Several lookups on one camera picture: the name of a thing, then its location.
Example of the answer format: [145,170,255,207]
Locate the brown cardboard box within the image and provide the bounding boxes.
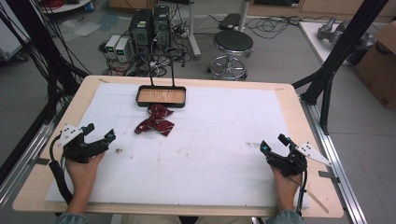
[352,21,396,109]

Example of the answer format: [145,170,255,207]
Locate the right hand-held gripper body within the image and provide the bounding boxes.
[266,141,332,177]

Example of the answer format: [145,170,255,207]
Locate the black computer tower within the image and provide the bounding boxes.
[151,5,172,49]
[128,8,154,54]

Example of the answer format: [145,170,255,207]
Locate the white foam mat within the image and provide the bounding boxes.
[45,82,311,209]

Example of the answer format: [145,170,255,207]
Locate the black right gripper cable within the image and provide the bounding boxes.
[294,167,310,217]

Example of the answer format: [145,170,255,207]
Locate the person's right hand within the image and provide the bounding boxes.
[270,165,303,201]

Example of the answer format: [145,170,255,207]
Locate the grey desk leg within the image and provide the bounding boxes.
[186,0,203,61]

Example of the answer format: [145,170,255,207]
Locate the red striped bow tie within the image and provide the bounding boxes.
[134,103,176,137]

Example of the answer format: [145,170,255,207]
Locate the black flat device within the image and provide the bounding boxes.
[218,12,243,32]

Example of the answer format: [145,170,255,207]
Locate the black round stool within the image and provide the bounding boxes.
[207,29,255,81]

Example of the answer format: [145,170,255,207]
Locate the person's left hand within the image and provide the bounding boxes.
[65,151,106,196]

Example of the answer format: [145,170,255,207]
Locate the white round table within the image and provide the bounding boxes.
[39,0,93,15]

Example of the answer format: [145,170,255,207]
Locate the aluminium rail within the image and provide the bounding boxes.
[0,120,61,207]
[299,95,369,224]

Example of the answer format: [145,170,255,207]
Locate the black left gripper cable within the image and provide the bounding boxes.
[48,133,75,205]

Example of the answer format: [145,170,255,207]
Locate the white power supply unit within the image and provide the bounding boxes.
[105,34,121,59]
[114,37,132,63]

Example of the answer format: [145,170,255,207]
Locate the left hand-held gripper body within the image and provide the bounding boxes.
[57,123,109,164]

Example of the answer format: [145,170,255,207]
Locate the black metal frame stand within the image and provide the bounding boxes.
[291,0,390,136]

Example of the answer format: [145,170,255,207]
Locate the black metal frame with cables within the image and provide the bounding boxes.
[0,0,90,126]

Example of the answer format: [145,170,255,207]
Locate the thin wooden stick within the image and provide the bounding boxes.
[305,189,331,215]

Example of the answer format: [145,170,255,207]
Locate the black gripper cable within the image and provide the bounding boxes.
[294,167,310,217]
[48,133,75,205]

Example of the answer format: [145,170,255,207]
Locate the white board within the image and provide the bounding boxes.
[298,21,357,67]

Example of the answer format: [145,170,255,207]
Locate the black tray with wire handle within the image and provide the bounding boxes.
[134,52,188,109]

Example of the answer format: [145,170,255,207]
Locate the black floor cables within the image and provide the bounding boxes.
[246,14,332,41]

